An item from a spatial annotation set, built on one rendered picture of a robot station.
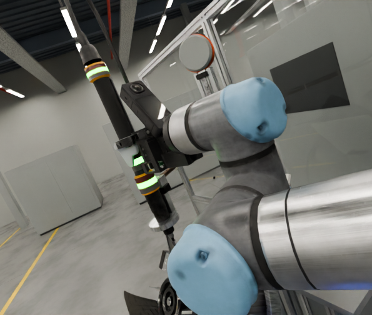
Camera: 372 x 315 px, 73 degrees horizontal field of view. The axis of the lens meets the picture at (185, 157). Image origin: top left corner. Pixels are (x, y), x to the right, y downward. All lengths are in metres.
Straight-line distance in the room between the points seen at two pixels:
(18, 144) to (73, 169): 5.95
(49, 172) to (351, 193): 7.66
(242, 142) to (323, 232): 0.15
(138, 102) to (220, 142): 0.18
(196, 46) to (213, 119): 0.90
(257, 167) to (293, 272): 0.14
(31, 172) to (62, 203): 1.13
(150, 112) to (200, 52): 0.78
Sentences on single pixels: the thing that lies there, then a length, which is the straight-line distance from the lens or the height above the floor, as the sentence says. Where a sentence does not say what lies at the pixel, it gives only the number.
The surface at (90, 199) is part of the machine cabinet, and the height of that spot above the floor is 0.37.
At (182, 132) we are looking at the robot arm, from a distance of 0.35.
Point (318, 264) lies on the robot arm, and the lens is 0.19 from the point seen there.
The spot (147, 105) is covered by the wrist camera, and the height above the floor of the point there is 1.70.
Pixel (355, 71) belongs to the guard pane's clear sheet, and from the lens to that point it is 0.98.
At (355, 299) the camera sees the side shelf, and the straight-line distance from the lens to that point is 1.15.
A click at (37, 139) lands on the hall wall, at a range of 13.04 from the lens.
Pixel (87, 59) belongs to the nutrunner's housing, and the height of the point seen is 1.83.
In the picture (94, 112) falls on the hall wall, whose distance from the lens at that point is 12.68.
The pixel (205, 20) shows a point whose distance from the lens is 1.32.
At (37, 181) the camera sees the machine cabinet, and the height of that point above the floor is 1.41.
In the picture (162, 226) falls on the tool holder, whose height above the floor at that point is 1.46.
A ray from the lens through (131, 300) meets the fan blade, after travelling 1.03.
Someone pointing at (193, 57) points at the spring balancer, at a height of 1.87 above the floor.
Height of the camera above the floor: 1.67
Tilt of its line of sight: 10 degrees down
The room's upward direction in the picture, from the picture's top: 22 degrees counter-clockwise
